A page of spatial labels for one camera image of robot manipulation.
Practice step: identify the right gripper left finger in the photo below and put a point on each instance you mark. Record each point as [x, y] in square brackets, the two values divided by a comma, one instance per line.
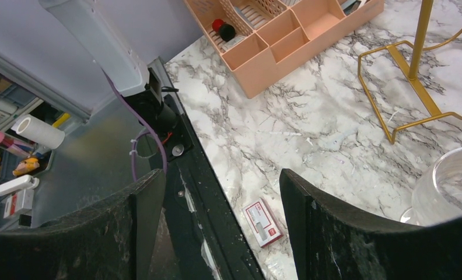
[113, 238]

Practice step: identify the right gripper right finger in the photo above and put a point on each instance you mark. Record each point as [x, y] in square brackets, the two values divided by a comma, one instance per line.
[332, 239]

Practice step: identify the clear wine glass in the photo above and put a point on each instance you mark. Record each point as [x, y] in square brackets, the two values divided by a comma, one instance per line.
[437, 196]

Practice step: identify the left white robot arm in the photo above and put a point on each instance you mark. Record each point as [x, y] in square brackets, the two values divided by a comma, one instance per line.
[137, 84]

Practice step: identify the gold wine glass rack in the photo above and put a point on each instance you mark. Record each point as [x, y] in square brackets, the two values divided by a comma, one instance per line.
[407, 56]

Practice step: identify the small red white card box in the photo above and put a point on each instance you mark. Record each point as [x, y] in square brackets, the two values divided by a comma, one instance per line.
[262, 222]

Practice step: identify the storage shelf with bins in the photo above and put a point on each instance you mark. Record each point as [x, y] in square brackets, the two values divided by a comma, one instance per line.
[8, 161]

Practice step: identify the peach plastic file organizer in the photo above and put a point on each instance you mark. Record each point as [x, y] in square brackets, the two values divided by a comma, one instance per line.
[263, 41]

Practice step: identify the black mounting rail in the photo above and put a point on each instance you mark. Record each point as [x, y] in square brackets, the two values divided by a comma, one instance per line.
[200, 235]

